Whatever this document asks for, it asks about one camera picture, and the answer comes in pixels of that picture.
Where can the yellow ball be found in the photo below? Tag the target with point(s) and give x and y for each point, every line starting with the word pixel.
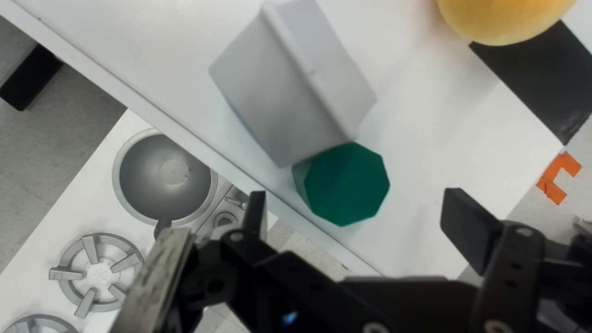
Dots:
pixel 503 19

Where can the black rectangular object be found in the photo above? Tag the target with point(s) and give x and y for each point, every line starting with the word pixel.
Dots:
pixel 29 77

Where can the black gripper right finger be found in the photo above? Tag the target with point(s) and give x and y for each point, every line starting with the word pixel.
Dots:
pixel 488 238

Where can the dark grey panel board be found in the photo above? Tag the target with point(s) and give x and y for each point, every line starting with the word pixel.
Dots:
pixel 534 80

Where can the white toy kitchen cabinet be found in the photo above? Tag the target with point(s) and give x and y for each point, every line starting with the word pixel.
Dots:
pixel 419 112

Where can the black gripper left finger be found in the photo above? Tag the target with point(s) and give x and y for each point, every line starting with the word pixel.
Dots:
pixel 247 271

